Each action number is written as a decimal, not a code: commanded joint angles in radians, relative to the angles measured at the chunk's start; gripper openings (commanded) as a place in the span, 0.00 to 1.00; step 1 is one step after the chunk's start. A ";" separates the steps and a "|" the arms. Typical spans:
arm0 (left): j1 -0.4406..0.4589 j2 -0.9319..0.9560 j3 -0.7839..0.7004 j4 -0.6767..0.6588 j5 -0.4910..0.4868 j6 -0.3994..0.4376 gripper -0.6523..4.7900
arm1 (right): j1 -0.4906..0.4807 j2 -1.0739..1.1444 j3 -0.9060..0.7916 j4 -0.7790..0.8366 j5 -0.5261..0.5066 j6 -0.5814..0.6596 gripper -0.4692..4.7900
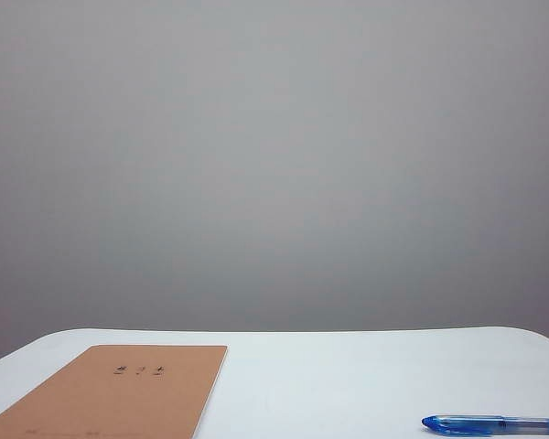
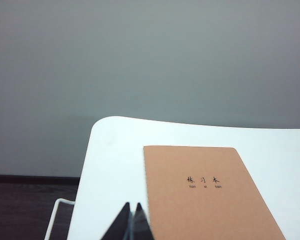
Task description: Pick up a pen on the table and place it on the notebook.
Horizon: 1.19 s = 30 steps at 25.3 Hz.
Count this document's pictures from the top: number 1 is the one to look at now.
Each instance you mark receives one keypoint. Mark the brown kraft notebook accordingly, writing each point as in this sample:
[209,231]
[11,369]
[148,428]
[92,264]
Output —
[100,398]

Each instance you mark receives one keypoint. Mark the blue transparent ballpoint pen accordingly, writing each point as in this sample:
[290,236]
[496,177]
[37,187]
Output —
[485,424]

